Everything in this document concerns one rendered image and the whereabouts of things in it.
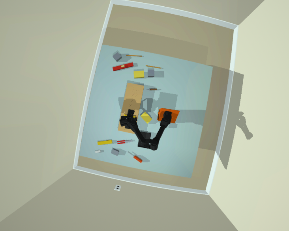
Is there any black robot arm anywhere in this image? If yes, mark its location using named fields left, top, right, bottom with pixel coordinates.
left=119, top=111, right=172, bottom=151

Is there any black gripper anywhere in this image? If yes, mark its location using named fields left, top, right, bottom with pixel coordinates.
left=125, top=109, right=135, bottom=129

